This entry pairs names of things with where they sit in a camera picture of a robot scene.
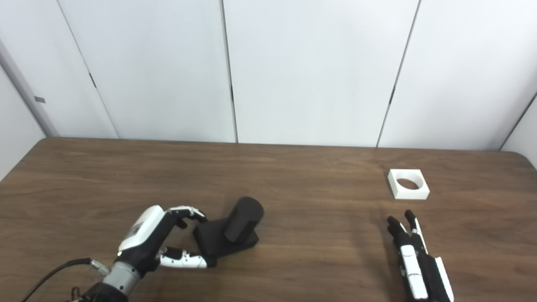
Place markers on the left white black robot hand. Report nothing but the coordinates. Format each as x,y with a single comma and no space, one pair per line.
142,235

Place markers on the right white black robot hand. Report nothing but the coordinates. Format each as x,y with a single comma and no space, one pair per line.
413,268

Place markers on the white square piece with hole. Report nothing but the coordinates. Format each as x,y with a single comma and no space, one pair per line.
411,194

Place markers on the black peg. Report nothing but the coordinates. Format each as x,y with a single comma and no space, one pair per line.
243,220

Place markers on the small grey wall tag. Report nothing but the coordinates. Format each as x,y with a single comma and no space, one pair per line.
40,100

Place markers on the grey wall post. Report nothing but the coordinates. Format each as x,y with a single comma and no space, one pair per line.
25,90

